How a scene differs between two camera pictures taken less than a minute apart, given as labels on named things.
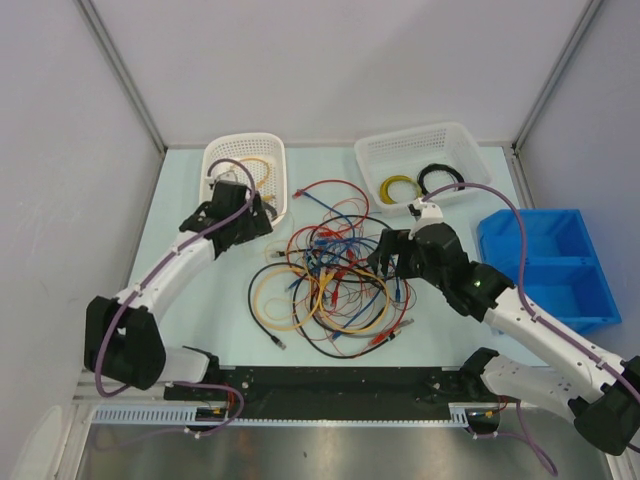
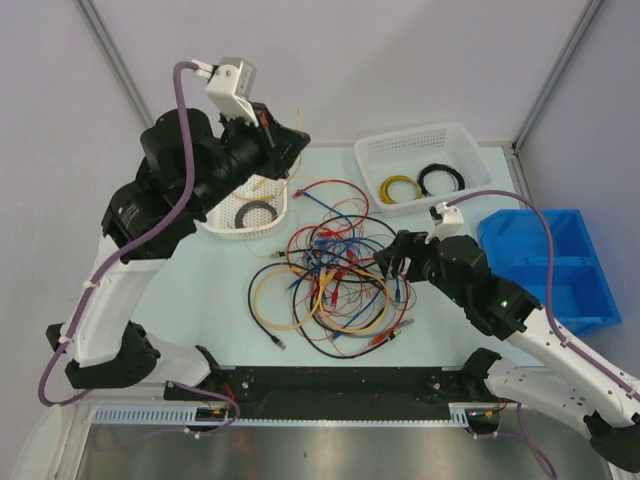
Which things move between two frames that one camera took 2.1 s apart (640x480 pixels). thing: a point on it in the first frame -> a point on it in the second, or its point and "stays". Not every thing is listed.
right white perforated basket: (426, 163) stays
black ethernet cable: (250, 303) stays
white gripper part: (425, 214) -> (447, 220)
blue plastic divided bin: (563, 271) stays
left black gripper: (257, 225) -> (279, 145)
